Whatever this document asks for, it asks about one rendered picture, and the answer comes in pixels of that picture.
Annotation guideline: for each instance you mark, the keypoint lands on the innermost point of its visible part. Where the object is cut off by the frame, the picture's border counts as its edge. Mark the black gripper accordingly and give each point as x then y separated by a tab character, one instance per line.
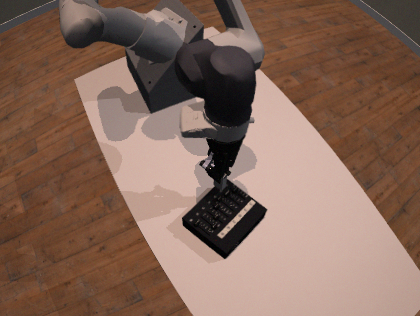
218	155

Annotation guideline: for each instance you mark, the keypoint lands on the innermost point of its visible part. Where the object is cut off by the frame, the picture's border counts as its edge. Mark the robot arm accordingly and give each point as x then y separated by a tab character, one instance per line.
223	76

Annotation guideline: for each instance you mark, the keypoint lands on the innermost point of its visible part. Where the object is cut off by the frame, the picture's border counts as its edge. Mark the black lighting desk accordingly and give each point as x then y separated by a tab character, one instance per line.
239	215

